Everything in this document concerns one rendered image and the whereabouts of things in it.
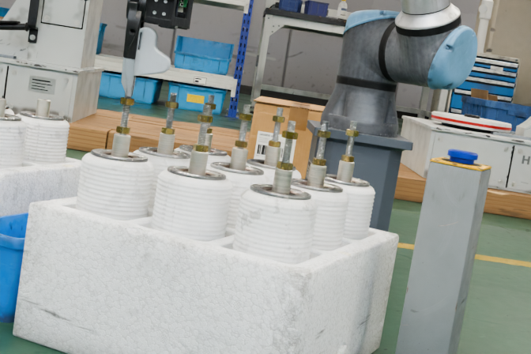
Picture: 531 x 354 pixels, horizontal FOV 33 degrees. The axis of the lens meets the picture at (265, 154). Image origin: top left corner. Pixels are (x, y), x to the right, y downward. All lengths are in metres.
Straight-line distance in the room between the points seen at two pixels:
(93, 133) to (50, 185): 1.61
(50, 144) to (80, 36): 1.72
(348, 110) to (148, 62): 0.61
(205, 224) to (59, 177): 0.46
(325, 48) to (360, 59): 7.83
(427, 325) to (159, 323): 0.36
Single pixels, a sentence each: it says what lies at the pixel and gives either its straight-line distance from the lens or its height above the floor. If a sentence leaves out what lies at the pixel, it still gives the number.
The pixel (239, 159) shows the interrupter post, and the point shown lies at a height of 0.27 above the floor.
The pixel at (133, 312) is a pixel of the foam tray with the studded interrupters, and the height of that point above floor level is 0.08.
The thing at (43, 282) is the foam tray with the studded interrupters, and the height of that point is 0.08.
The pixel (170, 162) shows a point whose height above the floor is 0.25.
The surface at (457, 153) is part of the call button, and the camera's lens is 1.21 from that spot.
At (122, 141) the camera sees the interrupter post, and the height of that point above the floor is 0.27.
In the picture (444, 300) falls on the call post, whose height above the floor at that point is 0.13.
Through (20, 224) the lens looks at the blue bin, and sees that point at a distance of 1.41.
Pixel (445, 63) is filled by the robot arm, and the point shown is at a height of 0.45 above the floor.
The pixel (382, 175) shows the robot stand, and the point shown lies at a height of 0.23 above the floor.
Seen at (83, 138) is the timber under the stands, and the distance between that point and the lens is 3.12.
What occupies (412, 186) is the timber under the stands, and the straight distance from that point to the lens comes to 3.15.
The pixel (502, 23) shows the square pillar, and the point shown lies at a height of 0.98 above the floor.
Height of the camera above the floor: 0.41
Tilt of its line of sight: 6 degrees down
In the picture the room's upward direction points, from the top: 9 degrees clockwise
